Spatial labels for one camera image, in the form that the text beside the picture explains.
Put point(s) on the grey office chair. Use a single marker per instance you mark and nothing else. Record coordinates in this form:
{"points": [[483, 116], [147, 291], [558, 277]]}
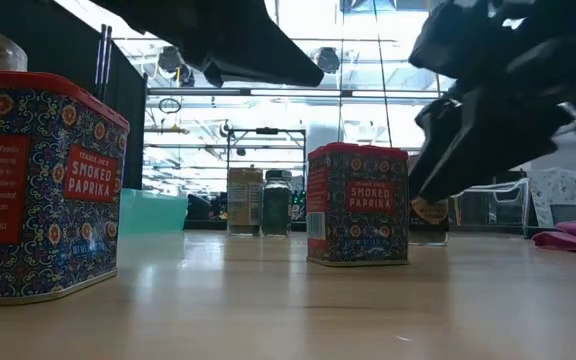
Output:
{"points": [[568, 214]]}

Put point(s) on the green-lid spice jar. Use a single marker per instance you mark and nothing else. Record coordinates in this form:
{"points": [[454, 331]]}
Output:
{"points": [[428, 225], [277, 205]]}

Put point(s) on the black metal frame rig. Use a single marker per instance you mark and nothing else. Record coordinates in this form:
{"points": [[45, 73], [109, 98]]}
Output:
{"points": [[268, 131]]}

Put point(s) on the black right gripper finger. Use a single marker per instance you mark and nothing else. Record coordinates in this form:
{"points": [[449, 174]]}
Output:
{"points": [[458, 40], [478, 135]]}

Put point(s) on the black curtain panel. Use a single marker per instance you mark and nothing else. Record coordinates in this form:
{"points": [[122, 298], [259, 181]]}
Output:
{"points": [[68, 50]]}

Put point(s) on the teal plastic bin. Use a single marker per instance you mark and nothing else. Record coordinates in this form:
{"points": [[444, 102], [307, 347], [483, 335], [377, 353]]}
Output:
{"points": [[150, 212]]}

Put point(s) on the clear plastic bin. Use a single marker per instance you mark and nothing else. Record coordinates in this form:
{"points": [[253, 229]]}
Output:
{"points": [[527, 205]]}

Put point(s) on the thin metal pole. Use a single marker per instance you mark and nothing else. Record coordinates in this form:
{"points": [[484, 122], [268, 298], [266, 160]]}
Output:
{"points": [[99, 60], [108, 60]]}

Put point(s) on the black aluminium table frame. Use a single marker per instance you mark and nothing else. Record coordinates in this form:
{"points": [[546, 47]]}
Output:
{"points": [[218, 226]]}

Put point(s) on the long ceiling light bar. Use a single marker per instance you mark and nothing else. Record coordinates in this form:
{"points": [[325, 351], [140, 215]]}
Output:
{"points": [[293, 93]]}

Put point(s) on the red-lid smoked paprika tin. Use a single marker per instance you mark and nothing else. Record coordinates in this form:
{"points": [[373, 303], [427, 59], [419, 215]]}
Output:
{"points": [[43, 200], [358, 210]]}

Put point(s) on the white patterned room divider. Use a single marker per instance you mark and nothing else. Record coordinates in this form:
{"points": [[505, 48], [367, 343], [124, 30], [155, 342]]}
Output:
{"points": [[553, 190]]}

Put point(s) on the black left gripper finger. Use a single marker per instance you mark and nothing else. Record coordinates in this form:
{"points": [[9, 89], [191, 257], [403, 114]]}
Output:
{"points": [[213, 75], [248, 45]]}

